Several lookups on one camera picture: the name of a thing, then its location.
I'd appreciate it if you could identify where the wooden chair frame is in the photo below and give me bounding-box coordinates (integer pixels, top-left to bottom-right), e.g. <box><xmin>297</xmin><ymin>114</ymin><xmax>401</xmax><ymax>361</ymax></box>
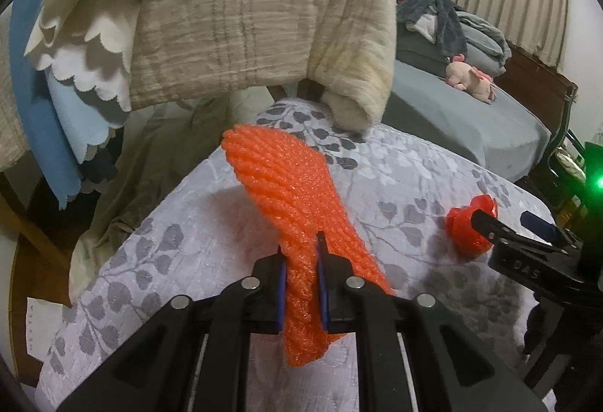
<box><xmin>0</xmin><ymin>166</ymin><xmax>72</xmax><ymax>263</ymax></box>

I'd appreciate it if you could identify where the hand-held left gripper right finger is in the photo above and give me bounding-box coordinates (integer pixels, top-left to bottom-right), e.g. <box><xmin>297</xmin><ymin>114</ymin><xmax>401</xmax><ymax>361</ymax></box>
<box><xmin>315</xmin><ymin>231</ymin><xmax>547</xmax><ymax>412</ymax></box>

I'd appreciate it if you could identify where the white paper sheet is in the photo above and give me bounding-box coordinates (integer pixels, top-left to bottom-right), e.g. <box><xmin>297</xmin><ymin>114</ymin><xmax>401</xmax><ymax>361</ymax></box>
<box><xmin>25</xmin><ymin>296</ymin><xmax>65</xmax><ymax>359</ymax></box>

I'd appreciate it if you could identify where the orange foam net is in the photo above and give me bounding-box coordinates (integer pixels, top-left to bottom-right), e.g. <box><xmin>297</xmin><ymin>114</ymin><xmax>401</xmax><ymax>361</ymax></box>
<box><xmin>220</xmin><ymin>123</ymin><xmax>395</xmax><ymax>368</ymax></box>

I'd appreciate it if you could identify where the beige curtain behind headboard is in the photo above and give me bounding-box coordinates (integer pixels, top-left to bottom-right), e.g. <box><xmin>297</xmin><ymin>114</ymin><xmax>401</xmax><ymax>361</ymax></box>
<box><xmin>454</xmin><ymin>0</ymin><xmax>572</xmax><ymax>74</ymax></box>

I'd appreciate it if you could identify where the beige quilt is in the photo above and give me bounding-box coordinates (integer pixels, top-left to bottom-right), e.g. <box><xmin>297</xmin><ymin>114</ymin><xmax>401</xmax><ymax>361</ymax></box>
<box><xmin>126</xmin><ymin>0</ymin><xmax>397</xmax><ymax>133</ymax></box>

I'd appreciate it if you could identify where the dark wooden headboard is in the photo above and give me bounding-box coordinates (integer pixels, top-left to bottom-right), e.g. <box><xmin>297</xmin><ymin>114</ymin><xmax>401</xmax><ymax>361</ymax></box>
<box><xmin>498</xmin><ymin>40</ymin><xmax>580</xmax><ymax>150</ymax></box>

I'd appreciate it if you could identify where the black metal chair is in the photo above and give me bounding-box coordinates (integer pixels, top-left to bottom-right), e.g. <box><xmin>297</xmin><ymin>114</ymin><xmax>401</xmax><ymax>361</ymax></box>
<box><xmin>531</xmin><ymin>128</ymin><xmax>591</xmax><ymax>231</ymax></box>

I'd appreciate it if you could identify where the grey floral blanket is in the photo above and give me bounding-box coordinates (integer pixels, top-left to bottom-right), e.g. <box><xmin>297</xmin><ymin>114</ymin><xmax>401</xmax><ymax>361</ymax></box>
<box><xmin>35</xmin><ymin>98</ymin><xmax>561</xmax><ymax>412</ymax></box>

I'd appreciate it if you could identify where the bed with grey sheet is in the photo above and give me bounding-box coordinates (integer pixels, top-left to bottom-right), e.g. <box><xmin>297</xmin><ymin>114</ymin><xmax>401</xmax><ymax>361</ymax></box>
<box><xmin>381</xmin><ymin>48</ymin><xmax>553</xmax><ymax>183</ymax></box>

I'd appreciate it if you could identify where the olive cloth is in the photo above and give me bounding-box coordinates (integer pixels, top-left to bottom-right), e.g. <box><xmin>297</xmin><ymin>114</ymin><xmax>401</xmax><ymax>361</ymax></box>
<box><xmin>70</xmin><ymin>95</ymin><xmax>237</xmax><ymax>300</ymax></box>

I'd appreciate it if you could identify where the dark grey fleece blanket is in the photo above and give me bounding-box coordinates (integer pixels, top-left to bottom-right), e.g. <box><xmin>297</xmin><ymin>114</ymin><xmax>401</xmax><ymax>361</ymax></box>
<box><xmin>397</xmin><ymin>0</ymin><xmax>468</xmax><ymax>58</ymax></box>

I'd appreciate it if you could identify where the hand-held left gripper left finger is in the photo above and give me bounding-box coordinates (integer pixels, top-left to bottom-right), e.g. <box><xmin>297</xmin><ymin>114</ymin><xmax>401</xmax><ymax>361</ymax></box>
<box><xmin>57</xmin><ymin>248</ymin><xmax>288</xmax><ymax>412</ymax></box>

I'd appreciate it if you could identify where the pile of blue white cloths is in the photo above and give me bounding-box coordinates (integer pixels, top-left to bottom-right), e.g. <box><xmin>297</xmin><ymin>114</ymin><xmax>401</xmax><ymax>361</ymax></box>
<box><xmin>8</xmin><ymin>0</ymin><xmax>207</xmax><ymax>211</ymax></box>

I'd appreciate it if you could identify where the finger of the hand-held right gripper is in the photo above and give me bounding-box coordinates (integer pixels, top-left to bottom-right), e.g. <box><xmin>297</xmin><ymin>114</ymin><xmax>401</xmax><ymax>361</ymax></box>
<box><xmin>520</xmin><ymin>211</ymin><xmax>574</xmax><ymax>247</ymax></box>
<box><xmin>470</xmin><ymin>208</ymin><xmax>586</xmax><ymax>298</ymax></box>

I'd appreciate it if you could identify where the pink plush pig toy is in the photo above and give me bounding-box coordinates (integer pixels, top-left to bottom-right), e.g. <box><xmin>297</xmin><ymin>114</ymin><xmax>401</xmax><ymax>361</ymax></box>
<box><xmin>445</xmin><ymin>54</ymin><xmax>499</xmax><ymax>104</ymax></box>

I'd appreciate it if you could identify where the light grey folded duvet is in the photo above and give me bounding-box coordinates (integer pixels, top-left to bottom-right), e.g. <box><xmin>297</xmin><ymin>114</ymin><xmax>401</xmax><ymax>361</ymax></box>
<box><xmin>453</xmin><ymin>11</ymin><xmax>513</xmax><ymax>77</ymax></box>

